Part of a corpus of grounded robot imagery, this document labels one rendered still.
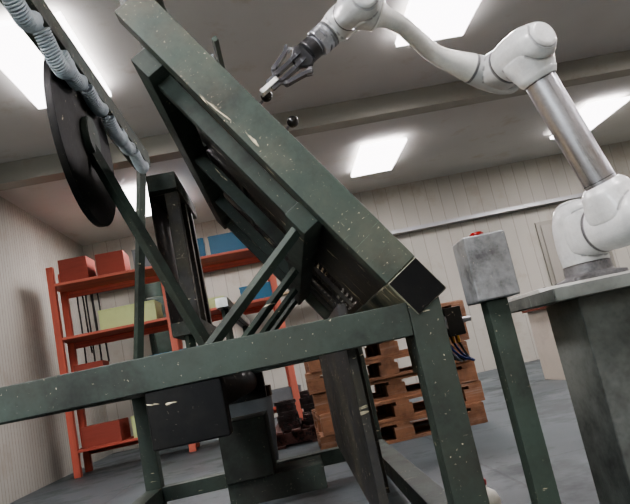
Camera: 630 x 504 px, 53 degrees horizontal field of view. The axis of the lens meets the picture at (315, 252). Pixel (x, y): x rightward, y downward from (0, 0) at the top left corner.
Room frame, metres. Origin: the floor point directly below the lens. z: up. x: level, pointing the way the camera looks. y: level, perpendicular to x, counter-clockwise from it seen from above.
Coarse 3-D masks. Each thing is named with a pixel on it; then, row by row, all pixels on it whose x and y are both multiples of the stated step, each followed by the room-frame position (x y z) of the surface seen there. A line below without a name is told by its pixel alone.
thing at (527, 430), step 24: (504, 312) 1.73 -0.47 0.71; (504, 336) 1.73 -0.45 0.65; (504, 360) 1.73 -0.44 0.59; (504, 384) 1.75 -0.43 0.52; (528, 384) 1.73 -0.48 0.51; (528, 408) 1.73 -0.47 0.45; (528, 432) 1.73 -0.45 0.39; (528, 456) 1.73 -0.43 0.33; (528, 480) 1.76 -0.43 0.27; (552, 480) 1.73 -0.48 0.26
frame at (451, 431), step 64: (320, 320) 1.67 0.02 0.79; (384, 320) 1.68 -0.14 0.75; (64, 384) 1.62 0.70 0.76; (128, 384) 1.63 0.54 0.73; (192, 384) 1.65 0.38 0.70; (256, 384) 3.67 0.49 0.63; (448, 384) 1.69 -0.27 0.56; (256, 448) 2.66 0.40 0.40; (384, 448) 3.40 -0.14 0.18; (448, 448) 1.68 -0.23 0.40
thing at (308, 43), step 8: (304, 40) 1.82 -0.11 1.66; (312, 40) 1.81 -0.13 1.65; (296, 48) 1.84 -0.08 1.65; (304, 48) 1.84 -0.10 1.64; (312, 48) 1.82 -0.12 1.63; (320, 48) 1.83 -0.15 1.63; (312, 56) 1.84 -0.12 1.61; (320, 56) 1.85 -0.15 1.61; (304, 64) 1.84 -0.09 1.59; (312, 64) 1.84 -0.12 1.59
